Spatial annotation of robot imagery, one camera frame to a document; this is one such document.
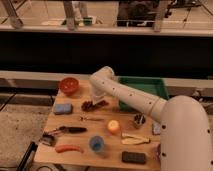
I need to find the dark red grape bunch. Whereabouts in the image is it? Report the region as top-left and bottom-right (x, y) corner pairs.
(81, 100), (108, 112)

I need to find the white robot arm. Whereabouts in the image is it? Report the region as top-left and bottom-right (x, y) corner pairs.
(89, 66), (213, 171)

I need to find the red bowl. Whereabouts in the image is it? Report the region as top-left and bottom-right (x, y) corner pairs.
(59, 77), (79, 96)

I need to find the orange fruit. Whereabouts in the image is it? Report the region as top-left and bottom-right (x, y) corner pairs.
(107, 120), (120, 135)

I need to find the blue sponge left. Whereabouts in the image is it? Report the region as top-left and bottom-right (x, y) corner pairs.
(53, 103), (73, 115)

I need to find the blue cup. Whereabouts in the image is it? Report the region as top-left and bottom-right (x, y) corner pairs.
(89, 136), (104, 153)

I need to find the small striped cup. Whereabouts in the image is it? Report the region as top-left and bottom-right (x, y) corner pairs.
(134, 114), (146, 129)

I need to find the green plastic tray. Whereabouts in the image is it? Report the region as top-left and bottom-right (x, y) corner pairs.
(117, 76), (170, 113)

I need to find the metal peeler tool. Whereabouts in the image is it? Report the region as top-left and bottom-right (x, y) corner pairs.
(40, 134), (56, 146)

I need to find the black rectangular block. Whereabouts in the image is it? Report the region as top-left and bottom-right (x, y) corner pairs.
(122, 151), (146, 164)

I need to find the black bar at table edge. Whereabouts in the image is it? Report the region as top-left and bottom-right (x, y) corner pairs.
(16, 142), (38, 171)

